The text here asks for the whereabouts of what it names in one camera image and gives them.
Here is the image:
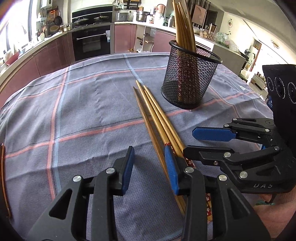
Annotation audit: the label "clear plastic food box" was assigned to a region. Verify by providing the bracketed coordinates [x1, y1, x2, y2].
[199, 29, 214, 40]

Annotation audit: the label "black integrated stove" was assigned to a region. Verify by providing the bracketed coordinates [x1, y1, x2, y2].
[71, 8, 115, 62]

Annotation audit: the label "framed wall painting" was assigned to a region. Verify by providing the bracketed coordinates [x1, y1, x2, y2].
[192, 4, 207, 24]

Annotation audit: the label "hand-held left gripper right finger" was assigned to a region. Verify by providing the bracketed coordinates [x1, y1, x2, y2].
[164, 146, 271, 241]

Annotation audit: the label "blue plaid tablecloth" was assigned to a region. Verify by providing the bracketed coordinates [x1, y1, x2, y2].
[0, 52, 274, 241]

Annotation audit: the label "pink base cabinets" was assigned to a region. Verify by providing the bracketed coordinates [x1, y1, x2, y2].
[0, 31, 75, 109]
[114, 23, 177, 54]

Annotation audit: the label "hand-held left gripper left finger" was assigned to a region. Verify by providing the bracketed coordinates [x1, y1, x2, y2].
[24, 146, 136, 241]

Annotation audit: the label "kitchen window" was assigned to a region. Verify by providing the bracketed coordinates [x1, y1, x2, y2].
[6, 0, 34, 50]

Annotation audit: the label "person's right hand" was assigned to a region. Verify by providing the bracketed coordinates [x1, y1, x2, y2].
[256, 192, 296, 240]

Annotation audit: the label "steel steamer pot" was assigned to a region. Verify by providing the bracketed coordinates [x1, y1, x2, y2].
[136, 10, 150, 22]

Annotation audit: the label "bundle of wooden chopsticks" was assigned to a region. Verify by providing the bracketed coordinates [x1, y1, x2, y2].
[172, 0, 201, 103]

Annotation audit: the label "black mesh holder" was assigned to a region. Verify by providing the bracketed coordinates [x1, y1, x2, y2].
[161, 40, 223, 110]

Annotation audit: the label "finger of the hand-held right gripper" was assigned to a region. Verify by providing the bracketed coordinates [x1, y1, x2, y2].
[183, 145, 281, 180]
[192, 118, 276, 143]

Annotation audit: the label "plastic bag of greens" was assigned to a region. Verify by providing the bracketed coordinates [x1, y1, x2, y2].
[215, 32, 240, 51]

